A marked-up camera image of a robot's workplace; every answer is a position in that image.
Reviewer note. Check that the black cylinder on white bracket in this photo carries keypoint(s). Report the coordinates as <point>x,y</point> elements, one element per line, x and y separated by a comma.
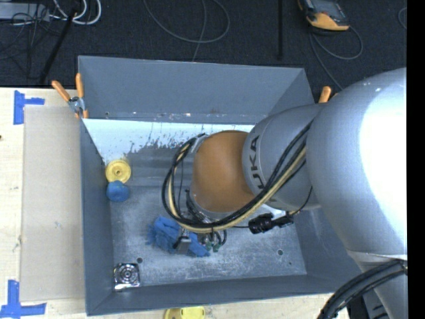
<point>261,224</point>

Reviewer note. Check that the grey metal bin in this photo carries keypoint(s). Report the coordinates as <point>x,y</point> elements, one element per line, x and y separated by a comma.
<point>186,88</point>

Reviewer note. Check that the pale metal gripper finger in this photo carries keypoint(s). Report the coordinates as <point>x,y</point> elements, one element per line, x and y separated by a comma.
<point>183,244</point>

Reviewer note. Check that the silver square ringed plate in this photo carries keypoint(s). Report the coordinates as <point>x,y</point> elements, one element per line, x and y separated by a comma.
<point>127,276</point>

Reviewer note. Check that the pale flat board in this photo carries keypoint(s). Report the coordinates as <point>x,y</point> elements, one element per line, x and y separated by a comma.
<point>50,204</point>

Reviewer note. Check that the blue round soft ball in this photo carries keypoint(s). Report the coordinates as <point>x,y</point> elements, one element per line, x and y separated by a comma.
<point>117,191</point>

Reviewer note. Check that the yellow round toy wheel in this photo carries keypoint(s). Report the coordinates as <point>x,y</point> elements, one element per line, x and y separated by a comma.
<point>118,170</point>

